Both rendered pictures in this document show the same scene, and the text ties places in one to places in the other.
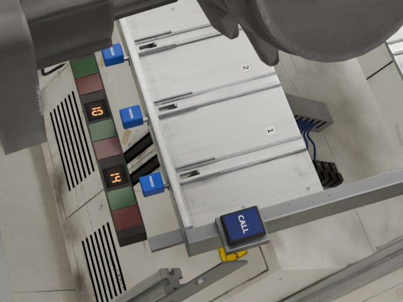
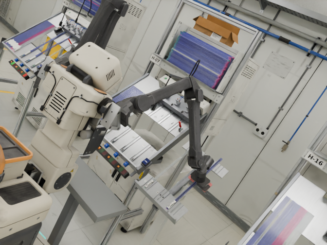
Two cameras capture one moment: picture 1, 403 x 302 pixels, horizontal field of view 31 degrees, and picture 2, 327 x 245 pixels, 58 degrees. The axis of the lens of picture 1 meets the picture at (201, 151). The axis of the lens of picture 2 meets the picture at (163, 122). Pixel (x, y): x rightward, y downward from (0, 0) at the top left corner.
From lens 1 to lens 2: 1.09 m
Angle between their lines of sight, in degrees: 20
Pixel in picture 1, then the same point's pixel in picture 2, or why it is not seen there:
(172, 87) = (121, 146)
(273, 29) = (141, 110)
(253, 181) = (144, 155)
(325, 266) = (167, 175)
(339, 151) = not seen: hidden behind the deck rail
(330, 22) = (145, 108)
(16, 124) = (126, 122)
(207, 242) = (140, 169)
